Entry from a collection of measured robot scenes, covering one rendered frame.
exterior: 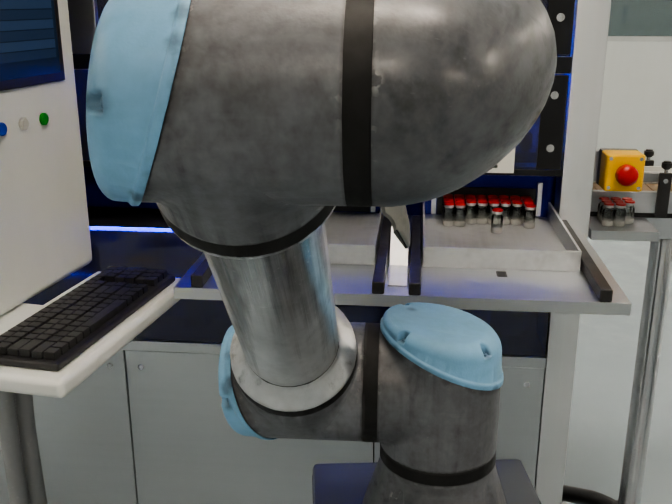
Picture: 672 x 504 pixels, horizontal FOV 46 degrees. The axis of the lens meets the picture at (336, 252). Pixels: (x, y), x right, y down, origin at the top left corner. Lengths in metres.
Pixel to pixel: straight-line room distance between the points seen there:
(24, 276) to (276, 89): 1.16
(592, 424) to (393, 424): 2.04
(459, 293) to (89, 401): 0.98
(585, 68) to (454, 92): 1.21
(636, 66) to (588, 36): 4.79
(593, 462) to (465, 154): 2.21
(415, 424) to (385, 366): 0.06
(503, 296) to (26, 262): 0.82
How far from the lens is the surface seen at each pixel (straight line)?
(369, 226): 1.59
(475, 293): 1.25
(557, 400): 1.77
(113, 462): 1.97
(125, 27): 0.40
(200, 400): 1.83
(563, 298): 1.26
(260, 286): 0.53
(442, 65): 0.38
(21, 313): 1.47
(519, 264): 1.37
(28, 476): 1.82
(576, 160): 1.61
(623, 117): 6.39
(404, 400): 0.74
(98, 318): 1.32
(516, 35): 0.42
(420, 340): 0.73
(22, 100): 1.48
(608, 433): 2.74
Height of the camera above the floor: 1.31
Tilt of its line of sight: 18 degrees down
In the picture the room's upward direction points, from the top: straight up
